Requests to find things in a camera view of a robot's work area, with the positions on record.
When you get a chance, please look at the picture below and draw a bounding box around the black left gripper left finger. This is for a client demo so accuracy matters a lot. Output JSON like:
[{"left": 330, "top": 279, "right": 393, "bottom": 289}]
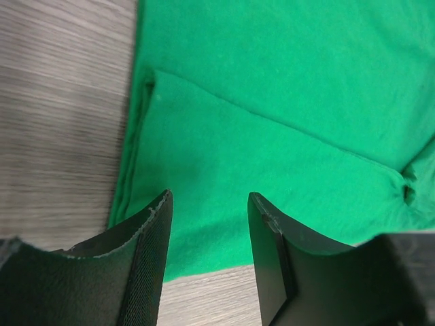
[{"left": 1, "top": 190, "right": 173, "bottom": 325}]

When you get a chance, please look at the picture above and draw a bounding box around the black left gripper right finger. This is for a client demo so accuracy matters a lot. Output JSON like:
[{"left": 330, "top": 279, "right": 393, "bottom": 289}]
[{"left": 247, "top": 192, "right": 434, "bottom": 325}]

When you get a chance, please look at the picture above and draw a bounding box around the green t shirt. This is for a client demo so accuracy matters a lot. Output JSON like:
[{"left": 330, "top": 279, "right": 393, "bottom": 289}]
[{"left": 109, "top": 1, "right": 434, "bottom": 281}]

